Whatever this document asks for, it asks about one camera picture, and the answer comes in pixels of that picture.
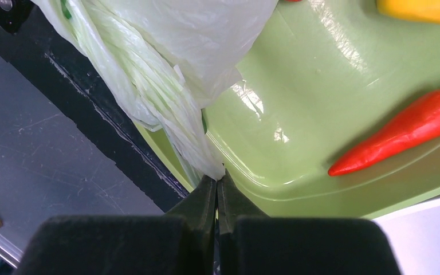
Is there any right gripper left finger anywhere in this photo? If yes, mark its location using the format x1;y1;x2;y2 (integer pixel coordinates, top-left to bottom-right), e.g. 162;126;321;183
16;177;217;274

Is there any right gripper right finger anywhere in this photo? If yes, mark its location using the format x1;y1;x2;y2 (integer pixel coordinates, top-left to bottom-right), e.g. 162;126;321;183
217;174;400;274

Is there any translucent white plastic bag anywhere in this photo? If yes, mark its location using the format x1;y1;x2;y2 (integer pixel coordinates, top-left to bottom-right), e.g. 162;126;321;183
36;1;277;180

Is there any green plastic tray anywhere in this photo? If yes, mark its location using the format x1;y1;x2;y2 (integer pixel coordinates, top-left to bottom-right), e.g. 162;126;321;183
132;0;440;220

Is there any red chili pepper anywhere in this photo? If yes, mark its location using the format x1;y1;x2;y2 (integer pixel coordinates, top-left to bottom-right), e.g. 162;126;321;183
328;90;440;176

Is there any yellow bell pepper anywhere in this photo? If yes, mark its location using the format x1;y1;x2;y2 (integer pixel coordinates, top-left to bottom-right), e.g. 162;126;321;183
376;0;440;23

